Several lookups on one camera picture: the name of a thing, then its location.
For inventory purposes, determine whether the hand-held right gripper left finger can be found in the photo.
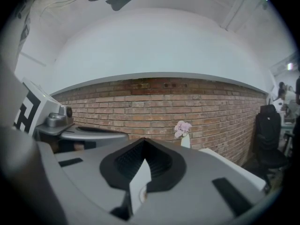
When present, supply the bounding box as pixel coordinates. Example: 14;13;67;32
37;137;145;225

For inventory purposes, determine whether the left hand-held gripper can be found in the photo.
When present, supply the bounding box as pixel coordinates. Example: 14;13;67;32
13;77;130;149

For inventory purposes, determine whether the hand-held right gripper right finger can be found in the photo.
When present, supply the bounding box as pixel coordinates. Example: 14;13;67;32
131;137;268;225

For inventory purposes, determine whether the white vase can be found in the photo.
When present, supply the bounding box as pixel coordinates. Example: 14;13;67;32
180;135;191;149

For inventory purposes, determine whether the pink flower bunch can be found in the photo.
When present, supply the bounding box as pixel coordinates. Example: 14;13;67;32
174;120;193;139

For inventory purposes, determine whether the black office chair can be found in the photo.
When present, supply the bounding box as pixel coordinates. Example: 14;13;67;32
252;104;289;174

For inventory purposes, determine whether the person's white printed shirt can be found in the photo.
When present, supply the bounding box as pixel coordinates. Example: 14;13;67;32
13;0;78;65

